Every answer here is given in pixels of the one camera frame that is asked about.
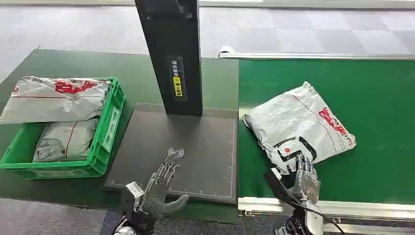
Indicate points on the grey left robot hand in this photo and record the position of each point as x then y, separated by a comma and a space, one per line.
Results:
155, 202

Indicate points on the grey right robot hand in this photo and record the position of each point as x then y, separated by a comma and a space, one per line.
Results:
306, 185

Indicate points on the grey parcel black white label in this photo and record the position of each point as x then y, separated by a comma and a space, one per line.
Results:
291, 120

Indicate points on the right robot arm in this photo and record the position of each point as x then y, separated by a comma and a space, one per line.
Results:
312, 222

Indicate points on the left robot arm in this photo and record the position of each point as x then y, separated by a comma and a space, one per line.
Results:
124, 231

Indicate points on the green plastic crate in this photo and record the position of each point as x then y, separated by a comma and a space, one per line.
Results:
97, 155

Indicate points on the white crate label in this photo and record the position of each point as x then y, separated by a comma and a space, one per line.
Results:
111, 129

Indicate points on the green conveyor belt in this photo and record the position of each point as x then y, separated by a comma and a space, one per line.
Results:
376, 107

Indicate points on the small grey parcel red line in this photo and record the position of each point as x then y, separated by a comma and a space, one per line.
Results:
64, 141

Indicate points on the large grey parcel red print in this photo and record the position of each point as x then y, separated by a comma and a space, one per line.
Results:
48, 103

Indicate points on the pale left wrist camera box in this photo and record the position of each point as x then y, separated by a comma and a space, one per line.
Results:
133, 193

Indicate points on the silver conveyor frame rail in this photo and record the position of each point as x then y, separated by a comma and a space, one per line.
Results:
317, 56
356, 211

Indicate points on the dark scanner base plate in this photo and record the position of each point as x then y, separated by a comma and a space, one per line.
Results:
194, 155

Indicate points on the black yellow post label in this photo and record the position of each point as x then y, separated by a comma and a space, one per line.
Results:
177, 86

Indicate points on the black scanner post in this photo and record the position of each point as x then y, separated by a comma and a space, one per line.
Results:
172, 39

